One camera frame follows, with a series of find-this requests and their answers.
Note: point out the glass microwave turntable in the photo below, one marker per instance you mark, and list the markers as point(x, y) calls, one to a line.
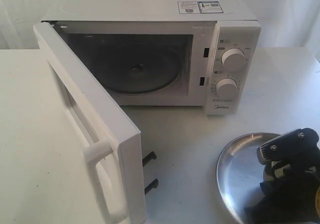
point(137, 68)

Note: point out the upper white control knob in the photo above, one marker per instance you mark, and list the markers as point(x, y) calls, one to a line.
point(233, 59)

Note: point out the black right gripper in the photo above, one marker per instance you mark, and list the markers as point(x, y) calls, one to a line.
point(290, 193)

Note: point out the round steel plate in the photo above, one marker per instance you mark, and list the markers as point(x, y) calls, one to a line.
point(239, 172)

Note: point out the energy label sticker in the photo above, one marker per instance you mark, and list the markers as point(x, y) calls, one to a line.
point(200, 7)

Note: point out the white microwave door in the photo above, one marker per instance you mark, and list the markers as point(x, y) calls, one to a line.
point(111, 142)

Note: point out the white control knob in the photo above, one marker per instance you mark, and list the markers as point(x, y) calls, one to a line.
point(233, 59)
point(227, 88)

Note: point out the white microwave oven body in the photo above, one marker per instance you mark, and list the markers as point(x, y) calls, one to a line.
point(92, 28)

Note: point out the lower white control knob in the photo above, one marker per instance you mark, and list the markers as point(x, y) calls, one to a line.
point(227, 88)

